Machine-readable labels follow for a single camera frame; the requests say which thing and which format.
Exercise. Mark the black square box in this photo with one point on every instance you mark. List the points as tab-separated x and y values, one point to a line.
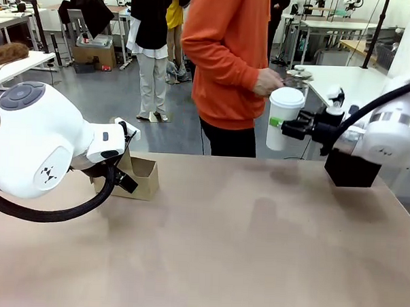
354	170

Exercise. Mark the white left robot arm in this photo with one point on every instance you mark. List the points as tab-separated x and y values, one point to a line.
39	136

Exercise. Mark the person in yellow shirt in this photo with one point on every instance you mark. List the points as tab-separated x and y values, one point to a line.
173	16

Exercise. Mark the silver metal jug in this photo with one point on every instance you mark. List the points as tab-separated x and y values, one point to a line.
300	75

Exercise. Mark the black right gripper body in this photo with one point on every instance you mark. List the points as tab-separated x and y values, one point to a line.
328	128

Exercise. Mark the brown cardboard cup carrier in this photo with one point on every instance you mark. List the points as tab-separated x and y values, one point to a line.
145	185

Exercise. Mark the brown cardboard box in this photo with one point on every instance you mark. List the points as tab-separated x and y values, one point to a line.
93	57

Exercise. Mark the black right gripper finger with green pad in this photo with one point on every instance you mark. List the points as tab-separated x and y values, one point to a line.
298	130
307	116

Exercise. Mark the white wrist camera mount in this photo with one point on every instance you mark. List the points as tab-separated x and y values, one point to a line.
335	94
134	134

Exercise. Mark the white paper cup with lid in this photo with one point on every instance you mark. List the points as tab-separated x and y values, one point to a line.
282	106

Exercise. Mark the light wooden table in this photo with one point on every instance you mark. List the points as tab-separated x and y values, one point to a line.
354	46

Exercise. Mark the short black post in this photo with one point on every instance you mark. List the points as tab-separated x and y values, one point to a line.
56	50

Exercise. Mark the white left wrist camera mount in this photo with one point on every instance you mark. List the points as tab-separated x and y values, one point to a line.
134	134

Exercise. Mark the large white side table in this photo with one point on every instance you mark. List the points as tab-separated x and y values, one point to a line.
351	81

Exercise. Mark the white foam box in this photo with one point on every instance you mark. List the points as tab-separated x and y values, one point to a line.
99	41

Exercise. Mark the person's right hand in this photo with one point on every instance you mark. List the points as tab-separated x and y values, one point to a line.
266	83

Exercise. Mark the white cluttered desk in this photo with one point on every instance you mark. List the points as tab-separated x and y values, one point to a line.
13	19

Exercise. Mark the white table with fur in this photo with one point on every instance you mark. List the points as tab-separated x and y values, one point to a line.
21	65

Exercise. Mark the black bag on floor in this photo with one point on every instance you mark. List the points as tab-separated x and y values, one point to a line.
84	67

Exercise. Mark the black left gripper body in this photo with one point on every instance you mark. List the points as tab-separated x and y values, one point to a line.
95	169

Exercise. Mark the brown fur pile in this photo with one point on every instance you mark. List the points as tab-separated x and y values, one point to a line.
8	53

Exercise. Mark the person in black top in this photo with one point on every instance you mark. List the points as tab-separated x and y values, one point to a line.
153	22

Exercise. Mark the person's right forearm orange sleeve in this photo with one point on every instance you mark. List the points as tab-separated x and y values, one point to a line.
222	64

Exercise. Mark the black tripod pole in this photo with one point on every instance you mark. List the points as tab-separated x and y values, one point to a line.
38	27

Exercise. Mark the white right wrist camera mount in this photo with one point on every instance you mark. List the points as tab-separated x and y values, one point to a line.
335	94

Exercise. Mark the black cloth on chair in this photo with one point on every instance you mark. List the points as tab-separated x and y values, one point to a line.
87	9

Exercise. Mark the tall black stand pole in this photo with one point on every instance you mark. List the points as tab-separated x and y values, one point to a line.
375	31

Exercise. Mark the white workbench table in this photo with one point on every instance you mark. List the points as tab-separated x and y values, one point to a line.
336	26

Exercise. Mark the person in orange hoodie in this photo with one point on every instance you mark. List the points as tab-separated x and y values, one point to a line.
224	103

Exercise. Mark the person in black clothes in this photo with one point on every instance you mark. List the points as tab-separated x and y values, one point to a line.
276	27

